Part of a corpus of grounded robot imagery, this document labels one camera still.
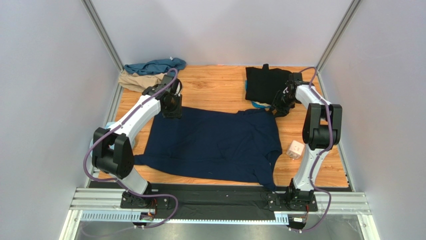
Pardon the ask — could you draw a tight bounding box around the white cube adapter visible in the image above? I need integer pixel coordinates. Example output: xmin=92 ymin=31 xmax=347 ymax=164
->
xmin=286 ymin=140 xmax=305 ymax=160

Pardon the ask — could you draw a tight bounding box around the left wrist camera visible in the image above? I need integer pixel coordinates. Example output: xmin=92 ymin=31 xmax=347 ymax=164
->
xmin=160 ymin=74 xmax=183 ymax=96

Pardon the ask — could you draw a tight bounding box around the teal blue t shirt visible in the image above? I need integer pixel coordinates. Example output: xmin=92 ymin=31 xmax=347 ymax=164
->
xmin=123 ymin=57 xmax=187 ymax=76

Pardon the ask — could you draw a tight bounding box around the aluminium front rail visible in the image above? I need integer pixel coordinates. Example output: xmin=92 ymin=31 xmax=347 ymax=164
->
xmin=60 ymin=183 xmax=379 ymax=240

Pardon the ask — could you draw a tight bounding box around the folded black t shirt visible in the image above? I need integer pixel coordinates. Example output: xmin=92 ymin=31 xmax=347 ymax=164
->
xmin=245 ymin=63 xmax=293 ymax=105

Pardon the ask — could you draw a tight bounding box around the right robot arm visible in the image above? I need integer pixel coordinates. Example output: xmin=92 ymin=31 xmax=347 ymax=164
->
xmin=271 ymin=80 xmax=343 ymax=192

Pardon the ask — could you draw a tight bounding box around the left aluminium corner post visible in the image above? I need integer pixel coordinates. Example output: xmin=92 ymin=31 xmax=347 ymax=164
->
xmin=81 ymin=0 xmax=124 ymax=73

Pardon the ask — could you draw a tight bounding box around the navy blue t shirt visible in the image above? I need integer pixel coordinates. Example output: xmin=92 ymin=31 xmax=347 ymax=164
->
xmin=134 ymin=107 xmax=283 ymax=191

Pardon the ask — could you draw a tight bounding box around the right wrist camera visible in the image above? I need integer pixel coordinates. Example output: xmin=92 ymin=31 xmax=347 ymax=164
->
xmin=288 ymin=72 xmax=303 ymax=83

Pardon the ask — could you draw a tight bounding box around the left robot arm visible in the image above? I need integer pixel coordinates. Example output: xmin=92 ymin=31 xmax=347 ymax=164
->
xmin=85 ymin=82 xmax=183 ymax=197

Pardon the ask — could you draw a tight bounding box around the right aluminium corner post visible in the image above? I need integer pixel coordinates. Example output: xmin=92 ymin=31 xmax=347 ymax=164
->
xmin=316 ymin=0 xmax=363 ymax=73

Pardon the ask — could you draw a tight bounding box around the light blue round device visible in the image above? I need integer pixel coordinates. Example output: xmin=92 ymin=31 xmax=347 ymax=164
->
xmin=89 ymin=121 xmax=136 ymax=157

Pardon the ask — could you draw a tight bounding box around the beige t shirt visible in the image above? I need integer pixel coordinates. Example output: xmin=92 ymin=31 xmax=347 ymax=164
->
xmin=118 ymin=70 xmax=165 ymax=93

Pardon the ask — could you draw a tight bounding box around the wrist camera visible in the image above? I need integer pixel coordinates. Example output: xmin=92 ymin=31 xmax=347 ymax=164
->
xmin=288 ymin=72 xmax=303 ymax=83
xmin=160 ymin=74 xmax=183 ymax=96

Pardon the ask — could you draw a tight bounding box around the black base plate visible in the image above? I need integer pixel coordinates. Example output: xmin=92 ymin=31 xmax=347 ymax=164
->
xmin=88 ymin=181 xmax=353 ymax=221

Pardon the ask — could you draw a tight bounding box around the aluminium corner post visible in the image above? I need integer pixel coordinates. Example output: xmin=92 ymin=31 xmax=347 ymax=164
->
xmin=316 ymin=0 xmax=363 ymax=73
xmin=81 ymin=0 xmax=124 ymax=73

